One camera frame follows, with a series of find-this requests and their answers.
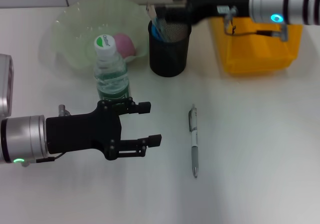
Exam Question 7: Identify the green translucent fruit plate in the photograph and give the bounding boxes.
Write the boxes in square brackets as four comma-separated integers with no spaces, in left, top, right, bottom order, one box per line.
[39,0,149,81]

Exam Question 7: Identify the pink peach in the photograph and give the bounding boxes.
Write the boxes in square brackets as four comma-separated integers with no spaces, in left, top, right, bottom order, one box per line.
[113,33,138,59]

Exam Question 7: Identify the black mesh pen holder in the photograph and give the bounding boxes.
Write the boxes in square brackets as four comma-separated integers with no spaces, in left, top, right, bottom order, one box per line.
[147,18,193,78]

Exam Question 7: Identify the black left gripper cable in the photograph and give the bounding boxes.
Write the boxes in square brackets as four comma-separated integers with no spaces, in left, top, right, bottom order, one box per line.
[23,152,66,164]

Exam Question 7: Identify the yellow plastic bin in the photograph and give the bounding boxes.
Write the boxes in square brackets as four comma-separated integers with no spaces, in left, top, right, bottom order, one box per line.
[208,16,304,77]

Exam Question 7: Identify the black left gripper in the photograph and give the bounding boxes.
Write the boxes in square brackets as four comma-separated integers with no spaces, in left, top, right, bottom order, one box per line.
[45,97,163,161]

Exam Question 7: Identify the clear plastic ruler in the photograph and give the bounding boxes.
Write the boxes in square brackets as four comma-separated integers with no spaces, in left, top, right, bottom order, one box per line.
[145,3,176,43]

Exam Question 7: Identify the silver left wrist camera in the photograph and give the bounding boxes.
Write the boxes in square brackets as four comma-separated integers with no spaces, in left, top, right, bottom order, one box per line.
[0,54,15,118]

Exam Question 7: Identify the clear plastic water bottle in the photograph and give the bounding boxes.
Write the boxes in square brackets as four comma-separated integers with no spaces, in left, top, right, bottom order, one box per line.
[93,33,132,102]

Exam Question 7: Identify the white grey pen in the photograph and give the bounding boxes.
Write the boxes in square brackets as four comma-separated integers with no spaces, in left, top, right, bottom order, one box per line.
[188,103,200,179]

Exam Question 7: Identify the blue scissors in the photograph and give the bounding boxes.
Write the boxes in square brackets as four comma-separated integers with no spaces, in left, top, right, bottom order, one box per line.
[151,21,171,43]

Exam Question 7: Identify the grey right gripper cable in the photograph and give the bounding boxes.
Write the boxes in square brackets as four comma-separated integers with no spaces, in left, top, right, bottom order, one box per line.
[223,6,288,42]

